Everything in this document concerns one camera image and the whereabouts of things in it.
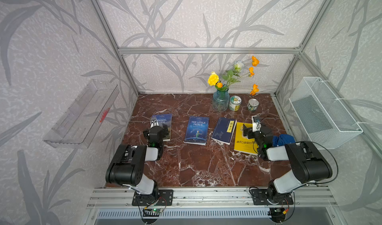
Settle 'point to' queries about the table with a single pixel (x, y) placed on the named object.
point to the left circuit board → (152, 212)
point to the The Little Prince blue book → (197, 131)
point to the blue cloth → (282, 140)
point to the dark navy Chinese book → (224, 130)
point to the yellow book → (241, 143)
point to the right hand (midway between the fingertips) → (252, 122)
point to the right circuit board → (278, 214)
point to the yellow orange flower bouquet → (231, 77)
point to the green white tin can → (234, 104)
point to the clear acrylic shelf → (76, 125)
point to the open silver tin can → (253, 104)
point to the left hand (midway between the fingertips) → (155, 124)
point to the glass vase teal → (221, 100)
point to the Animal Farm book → (166, 119)
